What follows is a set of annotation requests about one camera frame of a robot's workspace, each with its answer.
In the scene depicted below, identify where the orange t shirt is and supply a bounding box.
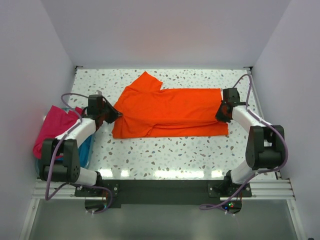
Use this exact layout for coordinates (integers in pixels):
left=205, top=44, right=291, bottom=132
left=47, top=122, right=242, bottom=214
left=112, top=72, right=229, bottom=139

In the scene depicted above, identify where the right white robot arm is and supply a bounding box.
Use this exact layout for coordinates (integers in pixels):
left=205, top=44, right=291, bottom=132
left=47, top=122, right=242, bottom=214
left=215, top=88, right=289, bottom=192

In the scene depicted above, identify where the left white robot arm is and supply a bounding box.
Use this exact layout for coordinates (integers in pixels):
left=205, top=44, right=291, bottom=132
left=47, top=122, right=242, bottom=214
left=38, top=94, right=123, bottom=188

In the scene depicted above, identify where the pink t shirt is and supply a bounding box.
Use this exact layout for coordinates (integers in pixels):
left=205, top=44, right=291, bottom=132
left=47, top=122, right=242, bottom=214
left=32, top=105, right=79, bottom=159

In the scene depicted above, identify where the teal plastic basket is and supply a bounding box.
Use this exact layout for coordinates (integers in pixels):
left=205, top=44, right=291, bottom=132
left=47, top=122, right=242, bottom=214
left=34, top=106, right=95, bottom=179

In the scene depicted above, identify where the blue t shirt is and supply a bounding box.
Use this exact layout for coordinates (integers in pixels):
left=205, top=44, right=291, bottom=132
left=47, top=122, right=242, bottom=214
left=78, top=135, right=94, bottom=169

